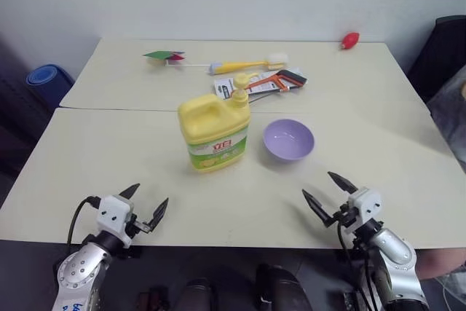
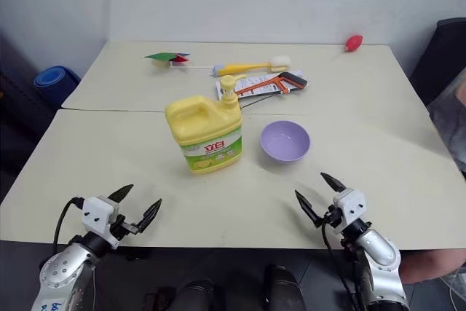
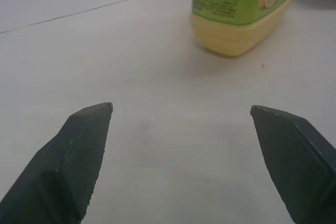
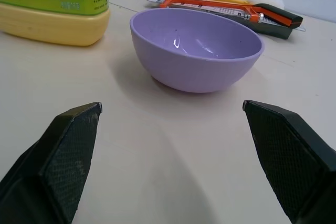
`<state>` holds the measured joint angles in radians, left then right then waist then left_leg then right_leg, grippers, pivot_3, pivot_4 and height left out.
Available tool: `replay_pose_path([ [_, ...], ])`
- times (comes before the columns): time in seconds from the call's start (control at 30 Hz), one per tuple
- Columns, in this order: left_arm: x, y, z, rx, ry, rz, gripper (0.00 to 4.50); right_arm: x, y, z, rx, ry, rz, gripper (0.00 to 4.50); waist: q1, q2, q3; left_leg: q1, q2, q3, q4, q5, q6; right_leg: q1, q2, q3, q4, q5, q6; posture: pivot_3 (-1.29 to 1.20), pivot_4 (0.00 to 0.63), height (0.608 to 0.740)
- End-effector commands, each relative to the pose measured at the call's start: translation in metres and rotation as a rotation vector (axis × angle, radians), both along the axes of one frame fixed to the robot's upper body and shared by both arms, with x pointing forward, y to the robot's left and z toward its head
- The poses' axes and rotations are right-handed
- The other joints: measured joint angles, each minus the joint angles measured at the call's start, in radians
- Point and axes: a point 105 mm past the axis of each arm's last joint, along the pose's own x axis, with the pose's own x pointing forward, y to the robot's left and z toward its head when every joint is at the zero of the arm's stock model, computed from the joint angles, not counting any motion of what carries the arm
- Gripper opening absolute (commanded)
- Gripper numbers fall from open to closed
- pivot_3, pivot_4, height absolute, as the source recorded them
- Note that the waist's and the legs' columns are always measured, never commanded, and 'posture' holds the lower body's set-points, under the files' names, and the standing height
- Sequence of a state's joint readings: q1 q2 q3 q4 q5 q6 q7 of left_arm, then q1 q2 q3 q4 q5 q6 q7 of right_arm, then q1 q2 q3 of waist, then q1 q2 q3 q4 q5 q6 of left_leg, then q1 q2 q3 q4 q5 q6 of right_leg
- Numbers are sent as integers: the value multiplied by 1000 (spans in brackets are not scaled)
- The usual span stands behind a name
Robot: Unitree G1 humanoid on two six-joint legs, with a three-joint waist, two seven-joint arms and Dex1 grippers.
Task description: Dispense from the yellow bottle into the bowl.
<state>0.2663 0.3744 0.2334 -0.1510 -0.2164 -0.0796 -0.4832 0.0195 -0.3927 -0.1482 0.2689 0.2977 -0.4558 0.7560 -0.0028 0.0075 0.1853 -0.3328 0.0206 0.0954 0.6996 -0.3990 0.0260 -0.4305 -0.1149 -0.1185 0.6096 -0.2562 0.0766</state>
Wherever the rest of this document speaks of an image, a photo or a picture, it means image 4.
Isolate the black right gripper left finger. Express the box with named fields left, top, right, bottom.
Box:
left=0, top=102, right=103, bottom=224

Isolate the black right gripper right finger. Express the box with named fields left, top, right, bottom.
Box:
left=242, top=100, right=336, bottom=224

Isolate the orange hacksaw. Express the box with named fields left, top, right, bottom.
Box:
left=159, top=0, right=304, bottom=40

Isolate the purple plastic bowl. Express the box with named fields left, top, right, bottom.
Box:
left=129, top=7, right=265, bottom=94

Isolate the yellow bottle with green label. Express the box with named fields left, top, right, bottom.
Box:
left=0, top=0, right=111, bottom=47

